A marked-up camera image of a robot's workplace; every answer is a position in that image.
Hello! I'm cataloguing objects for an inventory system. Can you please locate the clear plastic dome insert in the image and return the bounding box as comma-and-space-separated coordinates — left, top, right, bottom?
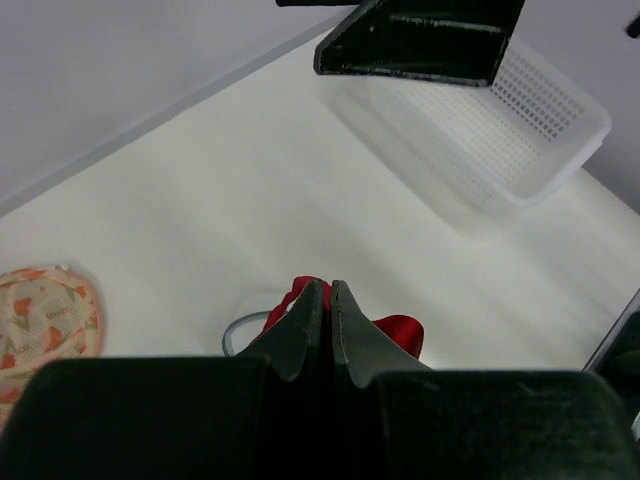
221, 293, 281, 357

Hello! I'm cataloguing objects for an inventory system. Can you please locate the pink floral mesh laundry bag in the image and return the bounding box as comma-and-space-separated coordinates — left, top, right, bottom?
1, 266, 104, 425

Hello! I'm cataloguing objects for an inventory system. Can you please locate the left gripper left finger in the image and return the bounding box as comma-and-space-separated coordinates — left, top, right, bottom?
1, 281, 325, 479

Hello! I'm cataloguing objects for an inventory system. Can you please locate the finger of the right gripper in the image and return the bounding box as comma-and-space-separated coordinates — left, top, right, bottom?
276, 0, 525, 88

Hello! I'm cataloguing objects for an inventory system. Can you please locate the white plastic basket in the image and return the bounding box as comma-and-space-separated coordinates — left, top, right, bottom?
316, 38, 611, 223

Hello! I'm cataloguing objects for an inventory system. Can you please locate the aluminium mounting rail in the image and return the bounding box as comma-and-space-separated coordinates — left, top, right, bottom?
583, 291, 639, 371

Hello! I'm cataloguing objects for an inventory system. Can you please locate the red bra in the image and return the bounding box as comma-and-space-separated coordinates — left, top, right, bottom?
256, 276, 424, 359

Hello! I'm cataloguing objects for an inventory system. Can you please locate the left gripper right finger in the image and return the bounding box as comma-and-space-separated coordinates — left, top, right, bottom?
330, 281, 639, 479

